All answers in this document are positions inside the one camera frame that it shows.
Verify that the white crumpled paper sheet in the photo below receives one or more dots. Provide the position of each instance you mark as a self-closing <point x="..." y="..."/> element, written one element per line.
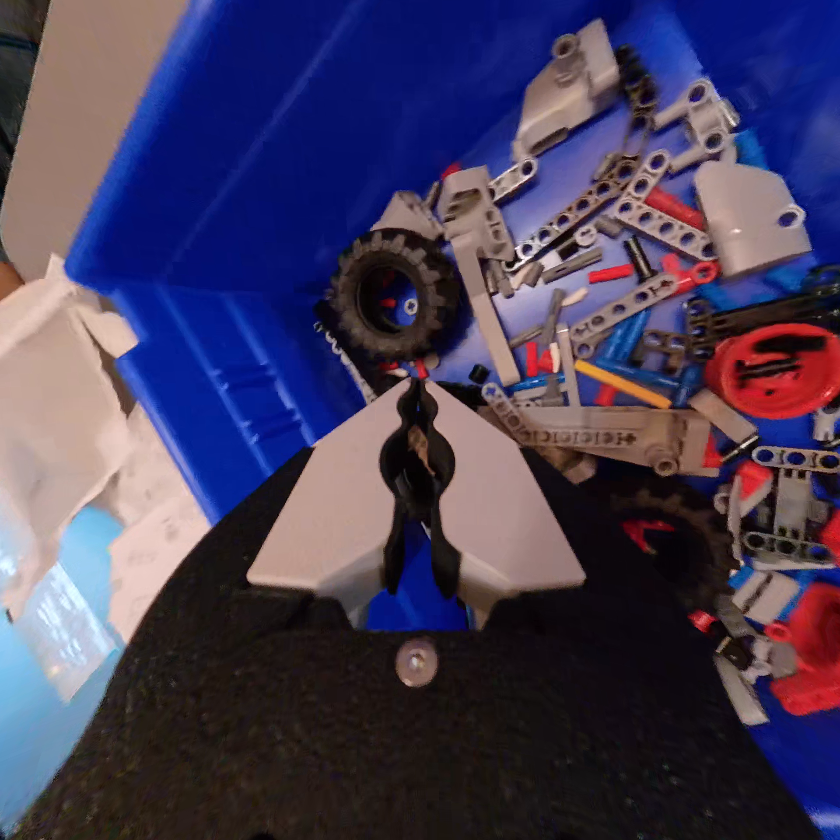
<point x="52" y="394"/>

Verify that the blue plastic bin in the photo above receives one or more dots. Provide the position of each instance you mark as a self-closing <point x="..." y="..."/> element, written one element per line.
<point x="262" y="164"/>

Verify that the red toy wheel hub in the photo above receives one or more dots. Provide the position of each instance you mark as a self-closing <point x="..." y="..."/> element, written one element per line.
<point x="814" y="689"/>
<point x="728" y="387"/>

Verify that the pile of toy building parts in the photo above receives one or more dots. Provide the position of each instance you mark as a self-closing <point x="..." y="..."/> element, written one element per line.
<point x="656" y="223"/>

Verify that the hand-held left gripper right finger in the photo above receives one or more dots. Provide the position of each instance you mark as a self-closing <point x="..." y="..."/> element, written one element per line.
<point x="505" y="518"/>

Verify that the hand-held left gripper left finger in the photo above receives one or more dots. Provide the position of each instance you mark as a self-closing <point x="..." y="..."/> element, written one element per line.
<point x="328" y="512"/>

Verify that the grey curved toy panel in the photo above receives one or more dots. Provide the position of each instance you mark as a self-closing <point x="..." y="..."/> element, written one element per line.
<point x="577" y="92"/>
<point x="741" y="223"/>

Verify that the black rubber toy tyre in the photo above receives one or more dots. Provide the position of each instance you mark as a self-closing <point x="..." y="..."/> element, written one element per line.
<point x="348" y="295"/>
<point x="695" y="525"/>

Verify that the light blue sheet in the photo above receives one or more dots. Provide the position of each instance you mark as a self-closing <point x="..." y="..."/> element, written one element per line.
<point x="26" y="722"/>

